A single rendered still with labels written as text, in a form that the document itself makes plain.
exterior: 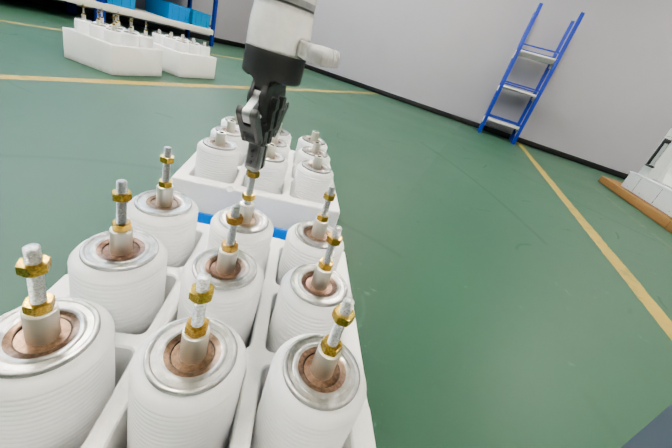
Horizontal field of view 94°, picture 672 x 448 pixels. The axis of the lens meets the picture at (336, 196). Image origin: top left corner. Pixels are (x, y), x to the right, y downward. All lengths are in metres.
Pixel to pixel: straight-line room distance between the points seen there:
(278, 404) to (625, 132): 6.82
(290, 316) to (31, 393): 0.22
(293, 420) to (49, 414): 0.19
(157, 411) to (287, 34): 0.37
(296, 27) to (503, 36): 6.31
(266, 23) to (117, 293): 0.33
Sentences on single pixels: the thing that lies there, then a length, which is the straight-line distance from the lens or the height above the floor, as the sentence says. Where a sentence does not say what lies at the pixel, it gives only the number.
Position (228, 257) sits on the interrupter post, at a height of 0.28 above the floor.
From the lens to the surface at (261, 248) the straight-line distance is 0.50.
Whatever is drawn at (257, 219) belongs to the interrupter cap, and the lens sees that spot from 0.52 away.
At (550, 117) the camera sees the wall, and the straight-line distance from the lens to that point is 6.68.
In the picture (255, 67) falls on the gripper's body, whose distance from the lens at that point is 0.41.
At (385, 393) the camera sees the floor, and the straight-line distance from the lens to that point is 0.69.
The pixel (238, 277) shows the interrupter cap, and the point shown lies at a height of 0.25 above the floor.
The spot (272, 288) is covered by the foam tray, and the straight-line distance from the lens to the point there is 0.51.
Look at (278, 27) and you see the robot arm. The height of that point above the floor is 0.53.
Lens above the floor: 0.52
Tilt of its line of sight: 24 degrees down
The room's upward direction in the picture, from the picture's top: 18 degrees clockwise
